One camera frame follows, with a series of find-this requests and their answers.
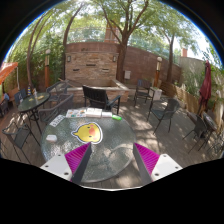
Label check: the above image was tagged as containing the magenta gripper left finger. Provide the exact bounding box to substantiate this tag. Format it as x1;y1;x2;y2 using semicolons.
41;143;92;185

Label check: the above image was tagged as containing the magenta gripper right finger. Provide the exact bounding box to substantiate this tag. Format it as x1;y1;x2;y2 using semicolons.
133;143;182;183

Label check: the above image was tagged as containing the round glass patio table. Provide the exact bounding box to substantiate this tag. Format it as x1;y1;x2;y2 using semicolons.
41;117;136;183

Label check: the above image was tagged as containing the colourful picture book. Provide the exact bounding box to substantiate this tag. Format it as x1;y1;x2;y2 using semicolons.
66;109;86;118

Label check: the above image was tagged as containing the white box stack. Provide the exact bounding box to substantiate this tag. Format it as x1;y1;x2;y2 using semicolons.
86;108;102;118

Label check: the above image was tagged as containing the green marker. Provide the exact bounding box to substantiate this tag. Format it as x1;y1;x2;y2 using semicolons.
112;115;122;121

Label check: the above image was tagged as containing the black metal chair near left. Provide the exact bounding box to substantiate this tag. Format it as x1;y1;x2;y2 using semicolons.
2;122;39;163

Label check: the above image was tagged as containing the black metal chair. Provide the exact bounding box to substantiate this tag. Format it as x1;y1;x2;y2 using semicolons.
2;122;39;163
147;97;181;134
134;79;152;103

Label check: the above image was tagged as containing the small white flat box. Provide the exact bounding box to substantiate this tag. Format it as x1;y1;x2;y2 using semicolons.
102;112;112;118

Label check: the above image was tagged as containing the black metal chair right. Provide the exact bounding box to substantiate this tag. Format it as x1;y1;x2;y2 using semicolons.
147;97;181;134

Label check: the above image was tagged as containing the black wooden chair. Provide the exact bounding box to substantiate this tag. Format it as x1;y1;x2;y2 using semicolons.
82;85;121;111

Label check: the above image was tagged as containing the black metal chair far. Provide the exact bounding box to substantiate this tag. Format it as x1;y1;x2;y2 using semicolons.
134;79;152;103

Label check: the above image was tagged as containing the closed maroon patio umbrella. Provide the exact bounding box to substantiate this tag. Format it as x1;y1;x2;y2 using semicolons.
198;61;211;115

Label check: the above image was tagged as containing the orange umbrella canopy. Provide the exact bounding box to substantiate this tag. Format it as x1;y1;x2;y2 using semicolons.
0;62;18;85

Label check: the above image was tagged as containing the brick fountain wall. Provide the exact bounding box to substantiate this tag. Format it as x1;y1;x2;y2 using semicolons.
65;42;129;102

